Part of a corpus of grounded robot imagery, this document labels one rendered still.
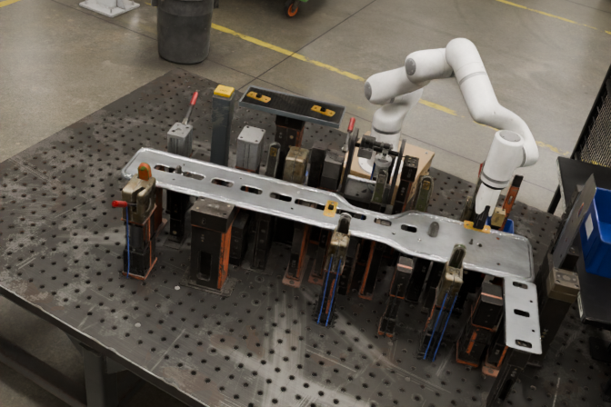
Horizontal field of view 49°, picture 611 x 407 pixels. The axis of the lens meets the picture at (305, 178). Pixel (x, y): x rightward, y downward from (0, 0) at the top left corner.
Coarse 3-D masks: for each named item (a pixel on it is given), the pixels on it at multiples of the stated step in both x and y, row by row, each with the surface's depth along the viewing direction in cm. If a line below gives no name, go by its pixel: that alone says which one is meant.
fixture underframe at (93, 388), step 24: (0, 336) 258; (72, 336) 218; (0, 360) 255; (24, 360) 251; (96, 360) 218; (48, 384) 245; (72, 384) 245; (96, 384) 225; (120, 384) 248; (144, 384) 256
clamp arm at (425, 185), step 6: (426, 180) 227; (432, 180) 227; (420, 186) 229; (426, 186) 227; (420, 192) 229; (426, 192) 229; (420, 198) 230; (426, 198) 230; (420, 204) 231; (420, 210) 232
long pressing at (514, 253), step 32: (160, 160) 233; (192, 160) 235; (192, 192) 222; (224, 192) 223; (288, 192) 228; (320, 192) 230; (320, 224) 217; (352, 224) 218; (416, 224) 223; (448, 224) 225; (416, 256) 211; (448, 256) 212; (480, 256) 214; (512, 256) 216
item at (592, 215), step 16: (608, 192) 226; (592, 208) 219; (608, 208) 229; (592, 224) 215; (608, 224) 231; (592, 240) 211; (608, 240) 224; (592, 256) 207; (608, 256) 204; (592, 272) 209; (608, 272) 208
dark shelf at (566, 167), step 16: (560, 160) 263; (576, 160) 265; (560, 176) 255; (576, 176) 255; (608, 176) 258; (576, 240) 222; (576, 272) 210; (592, 288) 204; (608, 288) 205; (592, 304) 198; (608, 304) 199; (592, 320) 193; (608, 320) 193
